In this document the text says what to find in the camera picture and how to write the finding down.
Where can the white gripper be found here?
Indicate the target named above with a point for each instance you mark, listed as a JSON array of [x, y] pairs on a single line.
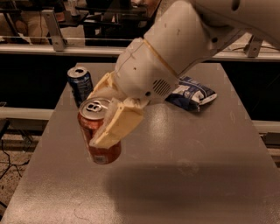
[[143, 72]]

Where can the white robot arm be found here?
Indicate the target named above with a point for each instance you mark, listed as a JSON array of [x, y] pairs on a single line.
[[189, 32]]

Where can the blue pepsi can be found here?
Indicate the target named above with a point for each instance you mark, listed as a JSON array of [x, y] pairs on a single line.
[[79, 79]]

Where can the blue white chip bag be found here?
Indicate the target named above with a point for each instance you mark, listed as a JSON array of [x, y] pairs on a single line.
[[190, 95]]

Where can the dark desk behind barrier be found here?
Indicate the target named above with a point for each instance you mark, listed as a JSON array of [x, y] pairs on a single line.
[[110, 22]]

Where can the left metal bracket post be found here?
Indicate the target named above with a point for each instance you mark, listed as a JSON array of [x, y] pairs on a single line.
[[58, 42]]

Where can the metal bracket post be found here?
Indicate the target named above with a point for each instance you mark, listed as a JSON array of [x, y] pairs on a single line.
[[58, 42], [253, 47]]

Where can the metal rail with glass barrier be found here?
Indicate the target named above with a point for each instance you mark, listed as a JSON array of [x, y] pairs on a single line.
[[67, 38]]

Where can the right metal bracket post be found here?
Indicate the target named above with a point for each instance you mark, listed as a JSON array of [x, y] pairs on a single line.
[[253, 47]]

